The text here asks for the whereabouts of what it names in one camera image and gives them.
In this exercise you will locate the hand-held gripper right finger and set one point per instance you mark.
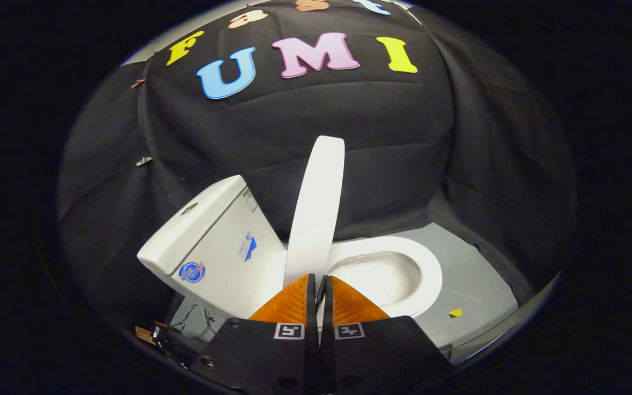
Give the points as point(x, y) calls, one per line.
point(371, 356)

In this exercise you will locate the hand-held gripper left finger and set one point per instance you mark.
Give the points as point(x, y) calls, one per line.
point(272, 356)

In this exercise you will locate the white toilet lid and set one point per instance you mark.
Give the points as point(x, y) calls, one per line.
point(316, 208)

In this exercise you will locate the white toilet seat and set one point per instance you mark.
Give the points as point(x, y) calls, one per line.
point(432, 274)

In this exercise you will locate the white ceramic toilet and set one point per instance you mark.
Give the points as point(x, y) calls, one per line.
point(217, 236)

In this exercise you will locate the brown wooden piece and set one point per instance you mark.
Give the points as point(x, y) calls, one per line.
point(145, 333)

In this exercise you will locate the black backdrop cloth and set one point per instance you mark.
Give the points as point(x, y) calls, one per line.
point(349, 137)

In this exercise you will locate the small silver clip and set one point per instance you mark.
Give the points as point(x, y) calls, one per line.
point(143, 161)

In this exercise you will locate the small red clip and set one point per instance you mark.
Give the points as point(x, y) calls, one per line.
point(138, 83)

